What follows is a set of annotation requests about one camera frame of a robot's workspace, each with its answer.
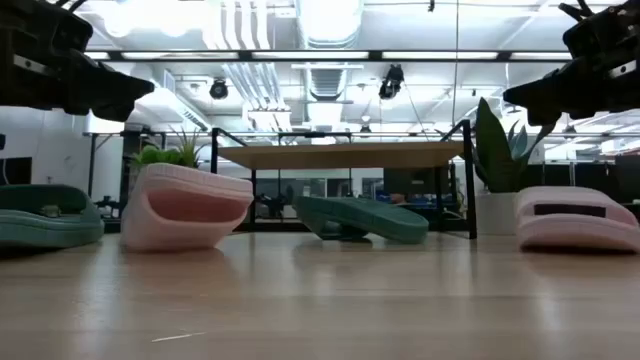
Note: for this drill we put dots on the black background cabinet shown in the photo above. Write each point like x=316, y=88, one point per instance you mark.
x=600, y=180

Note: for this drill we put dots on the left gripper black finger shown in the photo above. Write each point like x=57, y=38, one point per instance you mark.
x=112, y=114
x=105, y=90

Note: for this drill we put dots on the green rubber slide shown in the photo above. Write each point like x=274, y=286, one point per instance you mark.
x=370, y=215
x=50, y=225

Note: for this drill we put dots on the black background monitor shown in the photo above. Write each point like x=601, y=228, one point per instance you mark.
x=15, y=171

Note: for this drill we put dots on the green succulent in patterned pot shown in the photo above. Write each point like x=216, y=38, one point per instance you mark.
x=160, y=155

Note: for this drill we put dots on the black overhead camera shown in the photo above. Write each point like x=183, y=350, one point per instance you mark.
x=391, y=82

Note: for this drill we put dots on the aloe plant in white pot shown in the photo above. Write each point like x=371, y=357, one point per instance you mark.
x=495, y=150

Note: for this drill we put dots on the black ceiling spotlight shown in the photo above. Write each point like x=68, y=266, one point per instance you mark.
x=218, y=90

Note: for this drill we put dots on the wooden shelf black metal frame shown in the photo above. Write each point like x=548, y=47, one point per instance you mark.
x=345, y=155

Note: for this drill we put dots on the black background rack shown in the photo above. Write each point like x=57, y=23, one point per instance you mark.
x=128, y=150

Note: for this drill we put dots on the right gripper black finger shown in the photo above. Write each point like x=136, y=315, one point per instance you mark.
x=565, y=92
x=542, y=117

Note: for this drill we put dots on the pink rubber slide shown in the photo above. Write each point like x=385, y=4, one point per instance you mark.
x=570, y=225
x=185, y=210

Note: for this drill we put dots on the black overhead frame beam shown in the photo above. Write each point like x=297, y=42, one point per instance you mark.
x=375, y=55

